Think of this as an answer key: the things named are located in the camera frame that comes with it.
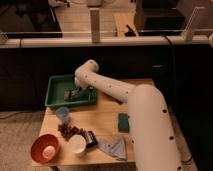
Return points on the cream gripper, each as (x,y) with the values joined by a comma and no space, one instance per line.
(80,84)

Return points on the dark green brush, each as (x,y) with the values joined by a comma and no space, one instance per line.
(74,94)

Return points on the green plastic tray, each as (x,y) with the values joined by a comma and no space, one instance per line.
(58,85)

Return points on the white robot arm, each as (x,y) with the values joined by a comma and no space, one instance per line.
(151,130)

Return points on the blue plastic cup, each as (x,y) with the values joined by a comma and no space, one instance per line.
(63,114)

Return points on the bunch of red grapes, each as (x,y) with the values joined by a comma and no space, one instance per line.
(68,131)

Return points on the green sponge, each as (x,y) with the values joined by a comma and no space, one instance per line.
(123,123)

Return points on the black metal can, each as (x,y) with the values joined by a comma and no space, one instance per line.
(90,139)

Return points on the white cup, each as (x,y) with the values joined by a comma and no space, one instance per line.
(77,144)

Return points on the black object on far table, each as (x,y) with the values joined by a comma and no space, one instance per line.
(130,32)

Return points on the blue grey cloth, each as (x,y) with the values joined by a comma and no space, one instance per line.
(116,150)

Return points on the red bowl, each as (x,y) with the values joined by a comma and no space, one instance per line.
(40,143)

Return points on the white egg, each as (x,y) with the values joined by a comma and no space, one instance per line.
(48,152)

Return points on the grey vertical post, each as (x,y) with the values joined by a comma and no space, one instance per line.
(95,25)

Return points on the white slanted bracket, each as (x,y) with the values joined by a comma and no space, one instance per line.
(192,23)

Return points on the white horizontal rail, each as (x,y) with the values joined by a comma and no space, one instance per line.
(105,41)

